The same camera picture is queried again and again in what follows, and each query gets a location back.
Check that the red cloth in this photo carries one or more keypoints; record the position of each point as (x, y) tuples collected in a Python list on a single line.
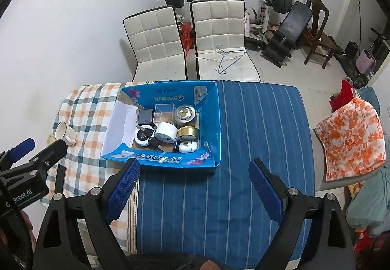
[(342, 96)]

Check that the black white patterned bag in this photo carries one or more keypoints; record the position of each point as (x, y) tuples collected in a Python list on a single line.
[(180, 18)]

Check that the lavender suitcase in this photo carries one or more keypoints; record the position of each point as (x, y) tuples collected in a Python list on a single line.
[(365, 62)]

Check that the red plastic bag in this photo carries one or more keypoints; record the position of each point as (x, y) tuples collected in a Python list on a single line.
[(186, 38)]

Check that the grey chair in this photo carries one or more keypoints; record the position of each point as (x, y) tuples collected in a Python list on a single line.
[(318, 163)]

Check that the person's left hand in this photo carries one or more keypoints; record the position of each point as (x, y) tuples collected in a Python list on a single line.
[(28, 227)]

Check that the white cream jar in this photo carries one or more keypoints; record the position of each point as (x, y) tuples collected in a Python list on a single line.
[(166, 132)]

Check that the grey power adapter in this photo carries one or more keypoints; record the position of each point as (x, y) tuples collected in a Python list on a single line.
[(145, 117)]

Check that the teal cloth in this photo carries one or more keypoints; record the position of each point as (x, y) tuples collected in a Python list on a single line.
[(371, 96)]

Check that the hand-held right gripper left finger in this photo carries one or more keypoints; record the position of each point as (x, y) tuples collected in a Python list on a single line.
[(125, 190)]

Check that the silver round tin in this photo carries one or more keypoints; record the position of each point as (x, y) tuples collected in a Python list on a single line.
[(185, 116)]

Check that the blue cardboard box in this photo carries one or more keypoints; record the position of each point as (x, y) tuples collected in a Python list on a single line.
[(210, 136)]

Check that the white quilted chair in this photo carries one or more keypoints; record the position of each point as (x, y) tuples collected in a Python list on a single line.
[(219, 26), (155, 41)]

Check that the light green clothing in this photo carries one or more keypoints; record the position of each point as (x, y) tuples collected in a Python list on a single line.
[(368, 203)]

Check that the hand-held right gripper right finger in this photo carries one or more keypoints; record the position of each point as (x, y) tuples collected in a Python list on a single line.
[(265, 190)]

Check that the black weight bench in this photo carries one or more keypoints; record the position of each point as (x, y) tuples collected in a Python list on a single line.
[(297, 21)]

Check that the blue striped blanket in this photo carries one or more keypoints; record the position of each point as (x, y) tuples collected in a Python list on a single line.
[(243, 123)]

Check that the checkered cloth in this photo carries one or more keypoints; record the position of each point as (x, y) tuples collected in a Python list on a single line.
[(82, 105)]

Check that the wooden chair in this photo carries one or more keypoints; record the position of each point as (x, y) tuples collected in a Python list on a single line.
[(323, 14)]

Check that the black car key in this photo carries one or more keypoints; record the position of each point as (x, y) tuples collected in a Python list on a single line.
[(155, 144)]

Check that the white cup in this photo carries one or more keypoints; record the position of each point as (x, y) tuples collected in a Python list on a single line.
[(65, 132)]

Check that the gold tape roll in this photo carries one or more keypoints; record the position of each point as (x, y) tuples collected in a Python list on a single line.
[(188, 134)]

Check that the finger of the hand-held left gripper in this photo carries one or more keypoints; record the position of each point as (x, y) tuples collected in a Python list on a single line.
[(21, 148), (48, 155)]

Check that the clear plastic box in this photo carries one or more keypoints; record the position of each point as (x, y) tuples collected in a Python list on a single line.
[(164, 113)]

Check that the small white case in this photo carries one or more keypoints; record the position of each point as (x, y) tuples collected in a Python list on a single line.
[(187, 147)]

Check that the white round black-faced device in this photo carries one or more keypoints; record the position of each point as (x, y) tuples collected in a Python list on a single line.
[(143, 137)]

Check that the orange floral cloth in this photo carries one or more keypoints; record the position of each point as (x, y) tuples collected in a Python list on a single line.
[(350, 136)]

